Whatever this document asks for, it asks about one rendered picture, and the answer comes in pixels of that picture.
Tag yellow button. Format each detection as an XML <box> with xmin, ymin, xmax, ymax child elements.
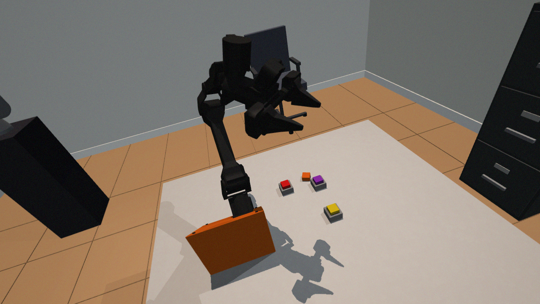
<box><xmin>324</xmin><ymin>203</ymin><xmax>343</xmax><ymax>222</ymax></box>

